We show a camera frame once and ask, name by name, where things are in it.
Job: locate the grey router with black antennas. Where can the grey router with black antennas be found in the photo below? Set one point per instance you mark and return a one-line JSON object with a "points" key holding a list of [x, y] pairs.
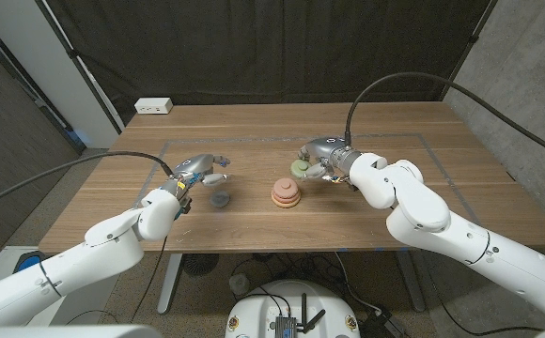
{"points": [[285, 325]]}

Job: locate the white table leg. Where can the white table leg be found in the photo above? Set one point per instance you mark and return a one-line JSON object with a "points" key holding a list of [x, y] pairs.
{"points": [[171, 281]]}

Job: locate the round grey floor object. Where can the round grey floor object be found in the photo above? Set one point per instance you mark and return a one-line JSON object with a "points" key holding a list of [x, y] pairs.
{"points": [[239, 284]]}

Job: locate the black backdrop curtain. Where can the black backdrop curtain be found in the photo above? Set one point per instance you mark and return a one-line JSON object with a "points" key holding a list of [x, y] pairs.
{"points": [[272, 47]]}

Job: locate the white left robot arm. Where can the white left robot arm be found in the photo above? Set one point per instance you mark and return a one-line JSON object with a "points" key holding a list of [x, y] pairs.
{"points": [[89, 258]]}

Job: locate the blue foot pedal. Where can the blue foot pedal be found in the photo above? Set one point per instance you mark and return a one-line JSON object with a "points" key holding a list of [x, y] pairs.
{"points": [[30, 260]]}

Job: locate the grey table leg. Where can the grey table leg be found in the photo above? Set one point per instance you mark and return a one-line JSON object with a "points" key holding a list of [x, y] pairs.
{"points": [[411, 281]]}

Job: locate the white power strip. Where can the white power strip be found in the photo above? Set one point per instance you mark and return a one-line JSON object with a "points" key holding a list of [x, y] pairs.
{"points": [[153, 105]]}

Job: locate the black power brick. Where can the black power brick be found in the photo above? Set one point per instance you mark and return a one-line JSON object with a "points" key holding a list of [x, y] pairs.
{"points": [[385, 324]]}

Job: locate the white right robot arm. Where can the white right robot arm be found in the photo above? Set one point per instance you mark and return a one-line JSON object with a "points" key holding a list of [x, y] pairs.
{"points": [[441, 225]]}

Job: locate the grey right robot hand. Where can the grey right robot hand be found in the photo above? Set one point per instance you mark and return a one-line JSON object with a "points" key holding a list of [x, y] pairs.
{"points": [[331, 150]]}

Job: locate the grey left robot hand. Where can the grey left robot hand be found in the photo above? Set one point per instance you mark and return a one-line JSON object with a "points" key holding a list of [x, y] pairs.
{"points": [[197, 164]]}

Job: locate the round black fan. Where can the round black fan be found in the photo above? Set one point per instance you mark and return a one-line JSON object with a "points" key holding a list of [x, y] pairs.
{"points": [[199, 263]]}

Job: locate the white robot torso base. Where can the white robot torso base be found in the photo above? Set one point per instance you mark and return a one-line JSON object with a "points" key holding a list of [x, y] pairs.
{"points": [[258, 310]]}

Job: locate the black backdrop stand pole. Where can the black backdrop stand pole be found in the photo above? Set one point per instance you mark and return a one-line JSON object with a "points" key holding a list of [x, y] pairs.
{"points": [[472, 40], [80, 66]]}

